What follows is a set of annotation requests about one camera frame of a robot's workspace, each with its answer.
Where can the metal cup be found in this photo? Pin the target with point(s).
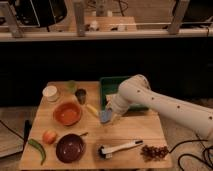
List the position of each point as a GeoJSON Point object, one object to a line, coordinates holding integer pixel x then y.
{"type": "Point", "coordinates": [81, 95]}

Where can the green pepper toy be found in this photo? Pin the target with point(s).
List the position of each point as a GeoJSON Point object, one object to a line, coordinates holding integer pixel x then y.
{"type": "Point", "coordinates": [35, 144]}

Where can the orange bowl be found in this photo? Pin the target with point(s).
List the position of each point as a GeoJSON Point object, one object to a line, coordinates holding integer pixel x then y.
{"type": "Point", "coordinates": [67, 113]}

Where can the blue sponge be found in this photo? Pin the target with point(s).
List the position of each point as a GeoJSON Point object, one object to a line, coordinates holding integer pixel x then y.
{"type": "Point", "coordinates": [105, 115]}

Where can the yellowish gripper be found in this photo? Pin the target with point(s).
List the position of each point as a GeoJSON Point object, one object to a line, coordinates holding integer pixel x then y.
{"type": "Point", "coordinates": [113, 116]}

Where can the orange peach toy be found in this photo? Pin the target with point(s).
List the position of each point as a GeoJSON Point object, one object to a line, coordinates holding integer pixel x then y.
{"type": "Point", "coordinates": [49, 137]}

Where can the brown grape bunch toy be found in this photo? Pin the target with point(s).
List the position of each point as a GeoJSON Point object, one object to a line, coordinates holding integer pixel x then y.
{"type": "Point", "coordinates": [152, 153]}

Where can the white cup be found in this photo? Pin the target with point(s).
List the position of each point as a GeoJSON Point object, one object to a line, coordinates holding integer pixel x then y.
{"type": "Point", "coordinates": [50, 93]}

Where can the green plastic tray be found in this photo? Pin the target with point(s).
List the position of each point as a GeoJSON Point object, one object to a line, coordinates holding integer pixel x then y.
{"type": "Point", "coordinates": [110, 85]}

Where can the yellow corn toy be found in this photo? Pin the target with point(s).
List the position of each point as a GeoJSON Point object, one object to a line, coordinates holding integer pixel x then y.
{"type": "Point", "coordinates": [92, 110]}

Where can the green translucent cup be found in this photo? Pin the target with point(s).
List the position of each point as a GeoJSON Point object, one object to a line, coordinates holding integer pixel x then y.
{"type": "Point", "coordinates": [72, 86]}

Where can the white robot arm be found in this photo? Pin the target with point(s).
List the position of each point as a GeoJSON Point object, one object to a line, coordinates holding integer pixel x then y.
{"type": "Point", "coordinates": [136, 89]}

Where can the wooden block in tray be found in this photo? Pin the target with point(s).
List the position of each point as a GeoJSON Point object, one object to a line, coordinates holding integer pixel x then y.
{"type": "Point", "coordinates": [109, 97]}

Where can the purple bowl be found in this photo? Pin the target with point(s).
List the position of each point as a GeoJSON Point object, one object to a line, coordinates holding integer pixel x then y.
{"type": "Point", "coordinates": [70, 148]}

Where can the black appliance in background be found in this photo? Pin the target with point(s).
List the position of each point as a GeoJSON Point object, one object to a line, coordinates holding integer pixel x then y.
{"type": "Point", "coordinates": [41, 13]}

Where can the white dish brush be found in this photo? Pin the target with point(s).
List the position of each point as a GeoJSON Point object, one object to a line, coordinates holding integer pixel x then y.
{"type": "Point", "coordinates": [106, 152]}

